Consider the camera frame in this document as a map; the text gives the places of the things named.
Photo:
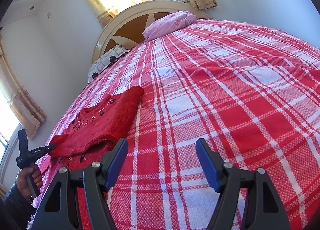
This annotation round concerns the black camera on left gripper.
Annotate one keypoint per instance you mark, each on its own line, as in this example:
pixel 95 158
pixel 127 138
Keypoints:
pixel 23 142

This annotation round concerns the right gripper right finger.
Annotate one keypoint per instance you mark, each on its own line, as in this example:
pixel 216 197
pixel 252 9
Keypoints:
pixel 263 207

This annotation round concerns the cream and brown headboard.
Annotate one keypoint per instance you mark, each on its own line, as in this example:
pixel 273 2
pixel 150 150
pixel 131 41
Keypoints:
pixel 126 29

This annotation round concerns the left side window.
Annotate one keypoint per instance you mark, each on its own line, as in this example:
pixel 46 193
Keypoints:
pixel 9 127

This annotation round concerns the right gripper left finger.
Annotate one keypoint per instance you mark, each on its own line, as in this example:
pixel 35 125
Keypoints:
pixel 59 208

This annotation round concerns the pink pillow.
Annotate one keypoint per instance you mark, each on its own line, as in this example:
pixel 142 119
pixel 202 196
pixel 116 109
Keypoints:
pixel 168 24

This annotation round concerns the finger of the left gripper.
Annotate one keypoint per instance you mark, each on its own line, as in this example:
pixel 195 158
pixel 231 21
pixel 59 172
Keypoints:
pixel 45 150

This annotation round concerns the white patterned pillow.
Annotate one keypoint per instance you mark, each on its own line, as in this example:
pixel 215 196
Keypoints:
pixel 106 60

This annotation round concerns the red embroidered knit sweater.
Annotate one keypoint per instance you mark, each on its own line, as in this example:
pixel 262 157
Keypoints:
pixel 93 132

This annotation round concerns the left dark jacket forearm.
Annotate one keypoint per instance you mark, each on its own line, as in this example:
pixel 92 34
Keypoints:
pixel 18 207

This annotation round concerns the person's left hand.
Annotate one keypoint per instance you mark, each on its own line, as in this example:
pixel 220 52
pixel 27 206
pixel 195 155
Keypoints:
pixel 21 180

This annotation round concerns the left yellow window curtain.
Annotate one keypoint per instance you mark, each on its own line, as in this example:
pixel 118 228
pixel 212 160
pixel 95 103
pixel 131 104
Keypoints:
pixel 27 111

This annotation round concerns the red white plaid bedspread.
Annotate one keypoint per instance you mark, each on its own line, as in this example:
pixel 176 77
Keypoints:
pixel 251 92

